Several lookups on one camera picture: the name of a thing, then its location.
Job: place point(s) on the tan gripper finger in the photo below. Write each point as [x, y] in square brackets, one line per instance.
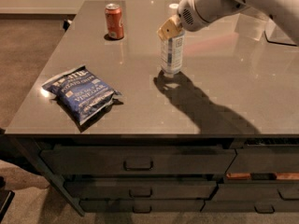
[171, 28]

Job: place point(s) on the clear blue-label plastic bottle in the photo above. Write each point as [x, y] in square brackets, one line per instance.
[172, 49]

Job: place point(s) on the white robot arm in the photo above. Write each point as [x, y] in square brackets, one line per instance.
[194, 15]

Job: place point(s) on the red coke can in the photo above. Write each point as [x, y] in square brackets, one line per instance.
[113, 14]

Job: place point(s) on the steel box on counter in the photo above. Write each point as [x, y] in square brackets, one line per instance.
[251, 23]

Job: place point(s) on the blue potato chip bag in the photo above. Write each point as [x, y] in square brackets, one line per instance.
[82, 92]

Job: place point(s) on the top left drawer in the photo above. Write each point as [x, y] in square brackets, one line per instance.
[138, 160]

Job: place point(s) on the drawer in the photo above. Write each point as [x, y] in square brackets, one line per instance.
[256, 192]
[138, 160]
[252, 207]
[137, 189]
[142, 206]
[265, 161]

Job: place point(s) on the top right drawer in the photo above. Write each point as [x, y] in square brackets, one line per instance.
[265, 161]

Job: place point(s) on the middle right drawer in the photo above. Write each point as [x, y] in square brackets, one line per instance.
[256, 192]

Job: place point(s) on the bottom left drawer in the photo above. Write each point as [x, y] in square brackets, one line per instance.
[142, 206]

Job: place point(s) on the middle left drawer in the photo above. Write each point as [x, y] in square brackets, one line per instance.
[137, 189]

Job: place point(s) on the bottom right drawer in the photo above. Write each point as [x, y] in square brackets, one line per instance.
[252, 207]

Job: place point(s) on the black object at left edge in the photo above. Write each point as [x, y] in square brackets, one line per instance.
[6, 197]

